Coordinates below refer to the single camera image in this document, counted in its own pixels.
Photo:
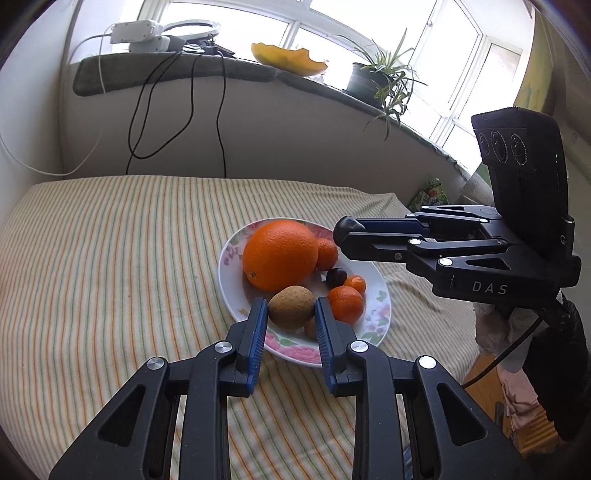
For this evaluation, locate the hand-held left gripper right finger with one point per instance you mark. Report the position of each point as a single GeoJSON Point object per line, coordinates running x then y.
{"type": "Point", "coordinates": [324, 341]}

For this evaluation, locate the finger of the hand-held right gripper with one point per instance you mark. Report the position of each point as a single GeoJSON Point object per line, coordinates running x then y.
{"type": "Point", "coordinates": [378, 247]}
{"type": "Point", "coordinates": [443, 221]}

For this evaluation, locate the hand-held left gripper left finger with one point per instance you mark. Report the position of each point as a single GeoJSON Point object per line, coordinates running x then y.
{"type": "Point", "coordinates": [256, 341]}

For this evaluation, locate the brown kiwi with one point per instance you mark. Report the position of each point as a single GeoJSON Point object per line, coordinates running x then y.
{"type": "Point", "coordinates": [311, 328]}
{"type": "Point", "coordinates": [291, 307]}

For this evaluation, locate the small orange mandarin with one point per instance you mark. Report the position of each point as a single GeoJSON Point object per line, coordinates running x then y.
{"type": "Point", "coordinates": [356, 284]}

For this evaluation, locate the dark plum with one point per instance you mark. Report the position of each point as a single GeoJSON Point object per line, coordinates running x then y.
{"type": "Point", "coordinates": [336, 277]}

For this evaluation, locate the white floral plate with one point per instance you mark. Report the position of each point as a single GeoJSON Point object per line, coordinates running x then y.
{"type": "Point", "coordinates": [233, 281]}

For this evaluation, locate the large orange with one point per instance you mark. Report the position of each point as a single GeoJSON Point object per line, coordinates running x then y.
{"type": "Point", "coordinates": [279, 256]}

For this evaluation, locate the person's right forearm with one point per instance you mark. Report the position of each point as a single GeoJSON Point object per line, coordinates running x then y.
{"type": "Point", "coordinates": [565, 374]}

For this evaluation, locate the person's right hand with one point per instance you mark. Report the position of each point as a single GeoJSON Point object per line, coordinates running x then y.
{"type": "Point", "coordinates": [494, 330]}

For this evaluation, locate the green packet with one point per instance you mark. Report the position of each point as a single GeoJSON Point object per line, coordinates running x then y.
{"type": "Point", "coordinates": [431, 194]}

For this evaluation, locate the potted spider plant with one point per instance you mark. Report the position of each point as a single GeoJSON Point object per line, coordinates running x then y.
{"type": "Point", "coordinates": [367, 78]}

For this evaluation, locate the striped blanket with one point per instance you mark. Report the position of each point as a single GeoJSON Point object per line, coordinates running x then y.
{"type": "Point", "coordinates": [115, 258]}

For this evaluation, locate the pink cloth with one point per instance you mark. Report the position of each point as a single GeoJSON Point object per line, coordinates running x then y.
{"type": "Point", "coordinates": [519, 387]}

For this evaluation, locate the yellow bowl on sill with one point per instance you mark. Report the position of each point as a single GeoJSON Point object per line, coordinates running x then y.
{"type": "Point", "coordinates": [286, 60]}

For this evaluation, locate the black adapter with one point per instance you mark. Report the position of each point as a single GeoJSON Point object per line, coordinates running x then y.
{"type": "Point", "coordinates": [217, 50]}

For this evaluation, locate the white adapter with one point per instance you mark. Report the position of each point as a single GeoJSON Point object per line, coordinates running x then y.
{"type": "Point", "coordinates": [157, 44]}

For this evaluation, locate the white power strip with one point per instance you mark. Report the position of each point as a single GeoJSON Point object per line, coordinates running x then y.
{"type": "Point", "coordinates": [134, 31]}

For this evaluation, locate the white window frame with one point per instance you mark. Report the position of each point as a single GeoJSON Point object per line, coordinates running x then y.
{"type": "Point", "coordinates": [295, 27]}

